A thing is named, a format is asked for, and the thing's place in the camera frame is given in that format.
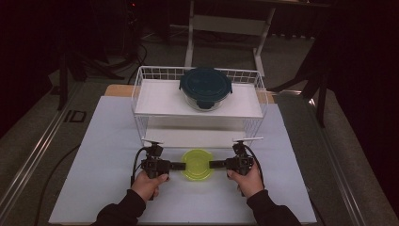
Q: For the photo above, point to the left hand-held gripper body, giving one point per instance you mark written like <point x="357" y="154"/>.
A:
<point x="153" y="164"/>

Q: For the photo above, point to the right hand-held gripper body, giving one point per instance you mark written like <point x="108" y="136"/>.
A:
<point x="241" y="163"/>

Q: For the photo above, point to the round yellow-green container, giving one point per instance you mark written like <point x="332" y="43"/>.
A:
<point x="197" y="164"/>

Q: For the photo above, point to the round container with dark blue lid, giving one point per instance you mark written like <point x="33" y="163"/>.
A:
<point x="205" y="86"/>

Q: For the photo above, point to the person's left hand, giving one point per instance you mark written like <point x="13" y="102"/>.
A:
<point x="147" y="185"/>

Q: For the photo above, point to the person's right hand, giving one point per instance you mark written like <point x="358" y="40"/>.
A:
<point x="249" y="183"/>

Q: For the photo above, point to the white table mat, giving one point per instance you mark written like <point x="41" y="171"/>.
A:
<point x="103" y="141"/>

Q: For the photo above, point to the black tripod stand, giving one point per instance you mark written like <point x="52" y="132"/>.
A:
<point x="321" y="94"/>
<point x="64" y="78"/>

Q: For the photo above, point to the metal floor rail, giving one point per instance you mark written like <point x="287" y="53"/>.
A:
<point x="34" y="157"/>
<point x="338" y="169"/>

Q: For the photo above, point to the white desk frame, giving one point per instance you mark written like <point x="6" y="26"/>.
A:
<point x="226" y="25"/>

